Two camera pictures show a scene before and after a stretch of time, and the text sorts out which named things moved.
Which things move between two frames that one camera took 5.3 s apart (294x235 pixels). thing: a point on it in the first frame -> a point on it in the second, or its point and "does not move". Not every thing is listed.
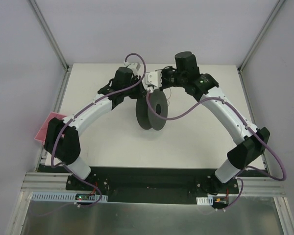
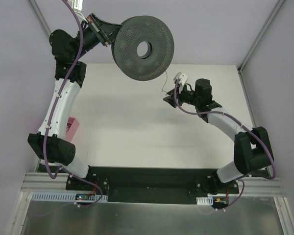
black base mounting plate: (151, 184) does not move
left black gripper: (139, 90) -> (98, 30)
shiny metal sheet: (251, 215) does not move
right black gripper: (163, 80) -> (174, 97)
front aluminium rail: (44, 181) does not move
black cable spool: (146, 118) -> (160, 46)
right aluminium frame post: (260, 35) does not move
